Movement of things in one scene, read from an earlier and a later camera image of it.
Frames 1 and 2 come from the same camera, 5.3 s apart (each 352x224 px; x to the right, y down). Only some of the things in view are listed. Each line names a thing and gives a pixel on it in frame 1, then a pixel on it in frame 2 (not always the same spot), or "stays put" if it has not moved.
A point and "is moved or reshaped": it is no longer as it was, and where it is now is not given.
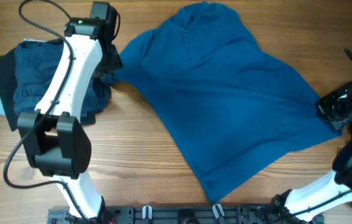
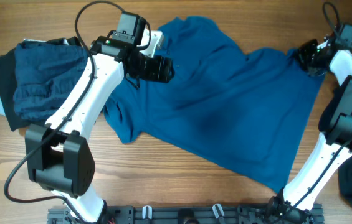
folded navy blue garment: [35, 65] stays put
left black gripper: [116, 63] -> [154, 73]
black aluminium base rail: [185, 214] stays put
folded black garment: [5, 73] stays put
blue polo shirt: [240, 108] is moved or reshaped
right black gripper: [323, 105] -> [303, 53]
